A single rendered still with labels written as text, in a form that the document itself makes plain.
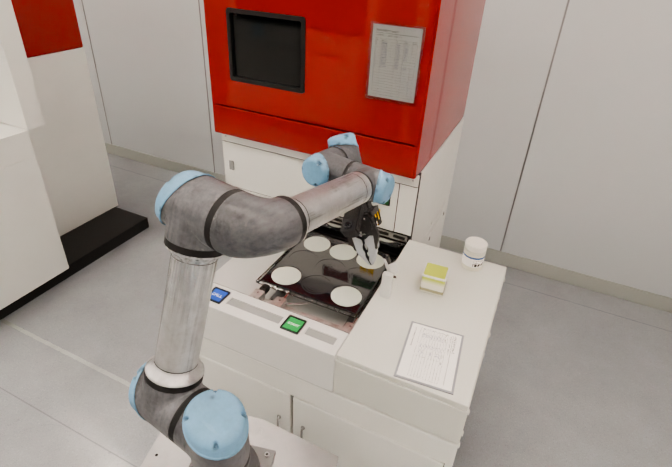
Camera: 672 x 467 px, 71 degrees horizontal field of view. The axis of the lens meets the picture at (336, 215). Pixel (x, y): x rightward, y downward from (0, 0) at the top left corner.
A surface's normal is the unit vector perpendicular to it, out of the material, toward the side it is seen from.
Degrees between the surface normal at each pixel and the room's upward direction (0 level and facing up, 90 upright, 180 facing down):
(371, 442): 90
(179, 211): 67
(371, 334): 0
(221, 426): 10
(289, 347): 90
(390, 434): 90
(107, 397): 0
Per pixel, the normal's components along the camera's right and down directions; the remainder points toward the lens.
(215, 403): 0.16, -0.77
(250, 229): 0.29, 0.11
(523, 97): -0.43, 0.44
